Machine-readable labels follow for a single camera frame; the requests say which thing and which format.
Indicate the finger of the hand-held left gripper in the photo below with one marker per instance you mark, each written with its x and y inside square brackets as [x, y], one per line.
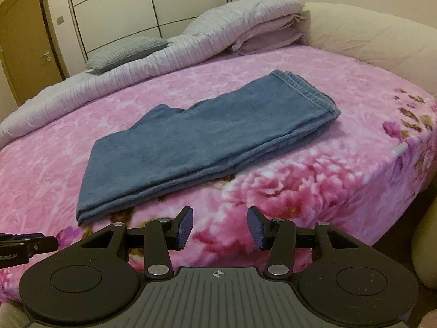
[27, 235]
[41, 244]

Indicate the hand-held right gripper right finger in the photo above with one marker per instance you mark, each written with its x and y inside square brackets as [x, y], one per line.
[258, 229]

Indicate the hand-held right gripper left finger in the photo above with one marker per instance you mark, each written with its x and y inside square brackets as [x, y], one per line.
[184, 229]

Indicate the blue denim jeans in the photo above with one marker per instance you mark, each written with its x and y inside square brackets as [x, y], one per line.
[205, 136]

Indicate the cream plastic bucket with lid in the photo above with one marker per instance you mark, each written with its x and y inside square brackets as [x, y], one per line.
[426, 256]

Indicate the pink floral blanket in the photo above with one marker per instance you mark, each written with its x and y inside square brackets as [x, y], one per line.
[307, 75]

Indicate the white striped quilt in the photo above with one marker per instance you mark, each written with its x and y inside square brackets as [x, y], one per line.
[170, 58]

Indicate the grey checked pillow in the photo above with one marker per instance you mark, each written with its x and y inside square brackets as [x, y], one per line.
[126, 53]

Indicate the brown wooden door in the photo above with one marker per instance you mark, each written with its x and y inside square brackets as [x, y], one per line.
[27, 41]

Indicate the cream padded headboard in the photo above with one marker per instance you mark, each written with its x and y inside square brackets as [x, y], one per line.
[375, 34]

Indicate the white wardrobe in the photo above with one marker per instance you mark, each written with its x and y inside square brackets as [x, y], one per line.
[119, 6]

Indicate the small wall switch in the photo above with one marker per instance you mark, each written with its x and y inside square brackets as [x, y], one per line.
[60, 19]

